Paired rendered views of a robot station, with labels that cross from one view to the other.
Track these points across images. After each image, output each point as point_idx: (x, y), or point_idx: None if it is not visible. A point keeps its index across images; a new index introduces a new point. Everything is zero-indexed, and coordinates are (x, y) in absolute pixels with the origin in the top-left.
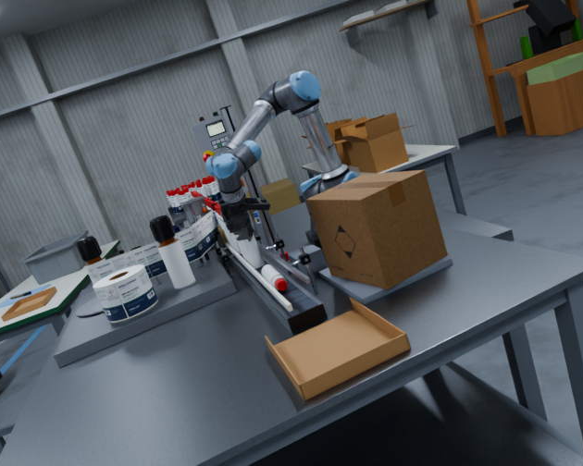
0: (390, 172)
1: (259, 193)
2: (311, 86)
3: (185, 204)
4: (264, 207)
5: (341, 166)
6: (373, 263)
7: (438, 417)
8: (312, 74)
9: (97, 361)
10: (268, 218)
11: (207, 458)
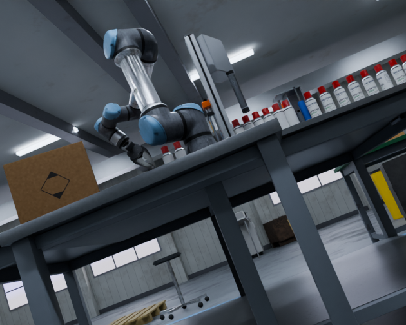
0: (42, 153)
1: (214, 112)
2: (107, 46)
3: (272, 101)
4: (125, 149)
5: (142, 111)
6: None
7: None
8: (107, 32)
9: None
10: (224, 136)
11: None
